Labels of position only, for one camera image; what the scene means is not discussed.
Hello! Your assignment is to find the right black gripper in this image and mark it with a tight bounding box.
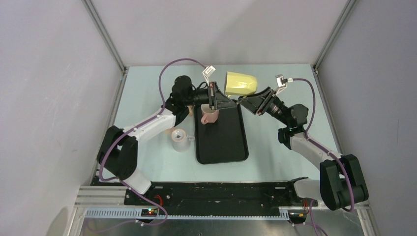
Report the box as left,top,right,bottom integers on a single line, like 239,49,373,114
238,87,291,127

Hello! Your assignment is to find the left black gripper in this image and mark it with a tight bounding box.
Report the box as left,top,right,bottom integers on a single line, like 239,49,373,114
183,82,236,110

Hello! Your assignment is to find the pink mug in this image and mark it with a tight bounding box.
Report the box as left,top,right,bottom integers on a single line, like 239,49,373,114
201,104,219,125

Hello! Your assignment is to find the yellow mug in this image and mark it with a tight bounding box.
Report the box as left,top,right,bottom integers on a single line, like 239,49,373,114
224,71,258,96

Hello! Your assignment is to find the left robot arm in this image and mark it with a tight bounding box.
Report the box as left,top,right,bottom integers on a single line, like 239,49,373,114
97,75,237,205

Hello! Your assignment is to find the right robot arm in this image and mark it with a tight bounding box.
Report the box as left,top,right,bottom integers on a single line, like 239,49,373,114
238,88,369,211

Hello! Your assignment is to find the clear glass mug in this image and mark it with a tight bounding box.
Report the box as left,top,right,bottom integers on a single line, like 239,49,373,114
171,129,195,152

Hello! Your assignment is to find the black rectangular tray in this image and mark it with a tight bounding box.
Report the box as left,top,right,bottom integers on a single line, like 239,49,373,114
194,105,249,165

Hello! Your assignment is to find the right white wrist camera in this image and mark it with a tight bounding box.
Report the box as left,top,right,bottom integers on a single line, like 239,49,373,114
275,74,288,96

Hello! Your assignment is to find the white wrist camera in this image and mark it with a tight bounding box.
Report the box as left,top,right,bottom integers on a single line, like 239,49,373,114
202,65,216,84
275,74,288,96

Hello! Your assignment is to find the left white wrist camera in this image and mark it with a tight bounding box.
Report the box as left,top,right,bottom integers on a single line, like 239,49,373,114
202,65,216,84

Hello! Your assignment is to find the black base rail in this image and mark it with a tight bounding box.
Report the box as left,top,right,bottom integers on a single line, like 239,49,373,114
144,181,311,217

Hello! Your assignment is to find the aluminium frame rail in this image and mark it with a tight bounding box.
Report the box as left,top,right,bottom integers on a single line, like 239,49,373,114
74,185,370,221

